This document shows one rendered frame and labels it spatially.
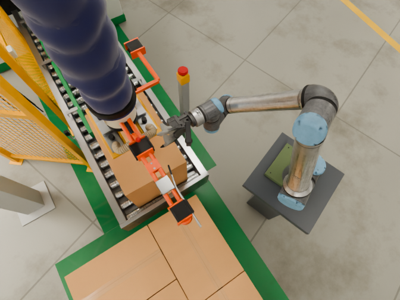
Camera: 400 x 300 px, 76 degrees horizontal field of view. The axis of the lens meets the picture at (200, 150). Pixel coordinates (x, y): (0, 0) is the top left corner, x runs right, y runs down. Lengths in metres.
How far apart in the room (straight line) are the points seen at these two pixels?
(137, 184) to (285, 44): 2.66
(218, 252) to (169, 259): 0.33
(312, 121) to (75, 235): 2.17
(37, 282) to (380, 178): 3.25
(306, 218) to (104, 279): 1.34
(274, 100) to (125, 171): 0.90
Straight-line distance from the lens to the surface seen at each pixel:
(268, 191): 1.74
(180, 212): 1.10
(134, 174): 1.53
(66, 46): 0.87
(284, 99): 1.18
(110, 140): 1.40
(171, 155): 1.53
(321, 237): 2.65
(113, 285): 1.91
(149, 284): 1.86
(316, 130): 0.98
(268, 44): 3.49
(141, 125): 1.40
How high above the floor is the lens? 2.38
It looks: 68 degrees down
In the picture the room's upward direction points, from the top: 5 degrees clockwise
